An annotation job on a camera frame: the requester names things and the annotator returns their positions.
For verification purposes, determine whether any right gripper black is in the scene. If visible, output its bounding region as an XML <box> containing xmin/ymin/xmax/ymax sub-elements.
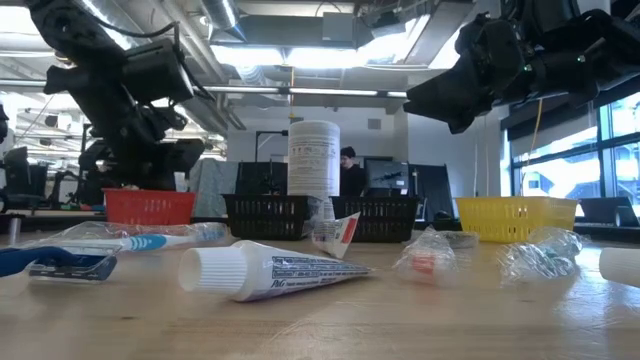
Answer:
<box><xmin>402</xmin><ymin>12</ymin><xmax>532</xmax><ymax>136</ymax></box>

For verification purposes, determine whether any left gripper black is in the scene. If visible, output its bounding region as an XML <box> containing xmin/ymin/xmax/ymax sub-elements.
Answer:
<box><xmin>43</xmin><ymin>58</ymin><xmax>207</xmax><ymax>193</ymax></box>

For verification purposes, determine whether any blue white toothbrush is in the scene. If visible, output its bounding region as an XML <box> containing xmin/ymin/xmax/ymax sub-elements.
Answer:
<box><xmin>59</xmin><ymin>221</ymin><xmax>201</xmax><ymax>238</ymax></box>
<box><xmin>74</xmin><ymin>223</ymin><xmax>230</xmax><ymax>253</ymax></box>

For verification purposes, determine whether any clear item orange label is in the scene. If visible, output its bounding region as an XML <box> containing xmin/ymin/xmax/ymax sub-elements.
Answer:
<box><xmin>392</xmin><ymin>225</ymin><xmax>480</xmax><ymax>289</ymax></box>

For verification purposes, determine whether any white toothpaste tube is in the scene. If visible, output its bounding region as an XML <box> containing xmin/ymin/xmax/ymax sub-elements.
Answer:
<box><xmin>598</xmin><ymin>247</ymin><xmax>640</xmax><ymax>289</ymax></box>
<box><xmin>310</xmin><ymin>211</ymin><xmax>362</xmax><ymax>260</ymax></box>
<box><xmin>177</xmin><ymin>239</ymin><xmax>375</xmax><ymax>303</ymax></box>

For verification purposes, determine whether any red plastic basket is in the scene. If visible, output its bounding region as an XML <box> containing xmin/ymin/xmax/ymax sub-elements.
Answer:
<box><xmin>102</xmin><ymin>188</ymin><xmax>197</xmax><ymax>226</ymax></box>

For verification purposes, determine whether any grey cloth cover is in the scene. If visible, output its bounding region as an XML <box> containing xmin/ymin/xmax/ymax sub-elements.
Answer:
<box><xmin>188</xmin><ymin>158</ymin><xmax>240</xmax><ymax>217</ymax></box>

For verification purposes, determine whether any black partition panel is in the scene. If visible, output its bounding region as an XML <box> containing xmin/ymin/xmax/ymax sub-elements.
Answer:
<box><xmin>408</xmin><ymin>163</ymin><xmax>454</xmax><ymax>221</ymax></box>
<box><xmin>234</xmin><ymin>161</ymin><xmax>290</xmax><ymax>196</ymax></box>

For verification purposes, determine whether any black computer monitor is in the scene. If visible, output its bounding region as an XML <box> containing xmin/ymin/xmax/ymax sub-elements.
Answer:
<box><xmin>363</xmin><ymin>158</ymin><xmax>410</xmax><ymax>197</ymax></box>

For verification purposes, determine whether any yellow plastic basket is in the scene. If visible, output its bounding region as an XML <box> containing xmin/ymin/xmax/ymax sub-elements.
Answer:
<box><xmin>454</xmin><ymin>195</ymin><xmax>580</xmax><ymax>244</ymax></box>

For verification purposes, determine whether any person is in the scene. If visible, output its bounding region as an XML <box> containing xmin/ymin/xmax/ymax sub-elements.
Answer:
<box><xmin>339</xmin><ymin>145</ymin><xmax>369</xmax><ymax>197</ymax></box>

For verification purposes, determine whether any long ceiling light fixture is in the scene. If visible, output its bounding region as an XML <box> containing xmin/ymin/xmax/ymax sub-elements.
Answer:
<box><xmin>199</xmin><ymin>85</ymin><xmax>409</xmax><ymax>99</ymax></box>

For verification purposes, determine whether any black office chair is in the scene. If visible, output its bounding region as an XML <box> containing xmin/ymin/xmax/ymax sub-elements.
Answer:
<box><xmin>2</xmin><ymin>146</ymin><xmax>49</xmax><ymax>211</ymax></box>

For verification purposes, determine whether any black plastic basket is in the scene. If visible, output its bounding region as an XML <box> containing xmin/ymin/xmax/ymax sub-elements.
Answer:
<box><xmin>222</xmin><ymin>193</ymin><xmax>312</xmax><ymax>241</ymax></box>
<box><xmin>329</xmin><ymin>195</ymin><xmax>420</xmax><ymax>244</ymax></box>

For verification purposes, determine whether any white wipes canister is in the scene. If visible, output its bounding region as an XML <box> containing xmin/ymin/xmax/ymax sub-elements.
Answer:
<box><xmin>287</xmin><ymin>119</ymin><xmax>342</xmax><ymax>222</ymax></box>

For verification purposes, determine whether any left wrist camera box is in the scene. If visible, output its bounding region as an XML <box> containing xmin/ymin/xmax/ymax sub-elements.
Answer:
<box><xmin>121</xmin><ymin>38</ymin><xmax>197</xmax><ymax>105</ymax></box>

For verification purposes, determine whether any thin black stand frame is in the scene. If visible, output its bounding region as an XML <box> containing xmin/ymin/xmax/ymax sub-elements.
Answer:
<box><xmin>254</xmin><ymin>129</ymin><xmax>290</xmax><ymax>164</ymax></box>

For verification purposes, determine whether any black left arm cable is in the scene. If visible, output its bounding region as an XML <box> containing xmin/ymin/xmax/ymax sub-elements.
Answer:
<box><xmin>84</xmin><ymin>7</ymin><xmax>182</xmax><ymax>56</ymax></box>

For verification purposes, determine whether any short metal post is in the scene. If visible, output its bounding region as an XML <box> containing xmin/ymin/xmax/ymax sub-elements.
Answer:
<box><xmin>8</xmin><ymin>215</ymin><xmax>23</xmax><ymax>246</ymax></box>

